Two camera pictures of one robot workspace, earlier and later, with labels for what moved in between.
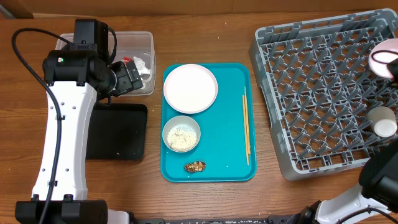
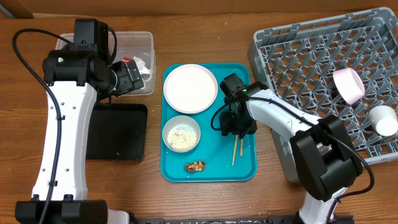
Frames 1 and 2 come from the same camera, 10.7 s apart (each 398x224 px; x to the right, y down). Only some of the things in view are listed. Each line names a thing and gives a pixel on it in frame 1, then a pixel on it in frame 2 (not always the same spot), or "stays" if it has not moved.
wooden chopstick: x=249 y=149 → x=241 y=147
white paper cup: x=383 y=119 stays
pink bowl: x=382 y=54 → x=349 y=84
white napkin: x=142 y=68 stays
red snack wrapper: x=125 y=60 stays
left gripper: x=125 y=83 stays
